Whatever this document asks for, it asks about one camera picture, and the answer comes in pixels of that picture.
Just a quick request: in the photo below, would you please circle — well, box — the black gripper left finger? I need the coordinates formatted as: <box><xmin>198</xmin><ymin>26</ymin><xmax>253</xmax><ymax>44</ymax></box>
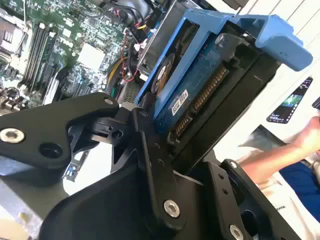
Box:
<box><xmin>0</xmin><ymin>91</ymin><xmax>188</xmax><ymax>235</ymax></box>

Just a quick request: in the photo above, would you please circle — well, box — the hard disk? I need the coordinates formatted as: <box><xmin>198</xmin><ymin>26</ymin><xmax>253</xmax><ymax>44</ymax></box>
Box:
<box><xmin>136</xmin><ymin>8</ymin><xmax>314</xmax><ymax>176</ymax></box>

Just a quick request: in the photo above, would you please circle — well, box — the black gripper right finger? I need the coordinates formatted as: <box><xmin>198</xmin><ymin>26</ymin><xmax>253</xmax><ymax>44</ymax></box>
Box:
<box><xmin>205</xmin><ymin>158</ymin><xmax>302</xmax><ymax>240</ymax></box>

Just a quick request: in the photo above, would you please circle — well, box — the person's bare hand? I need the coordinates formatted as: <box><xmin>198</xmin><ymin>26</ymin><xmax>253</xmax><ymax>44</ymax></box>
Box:
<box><xmin>301</xmin><ymin>116</ymin><xmax>320</xmax><ymax>156</ymax></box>

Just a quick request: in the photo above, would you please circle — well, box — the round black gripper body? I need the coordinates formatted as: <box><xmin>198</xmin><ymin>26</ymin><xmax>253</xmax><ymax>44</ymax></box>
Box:
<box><xmin>38</xmin><ymin>169</ymin><xmax>226</xmax><ymax>240</ymax></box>

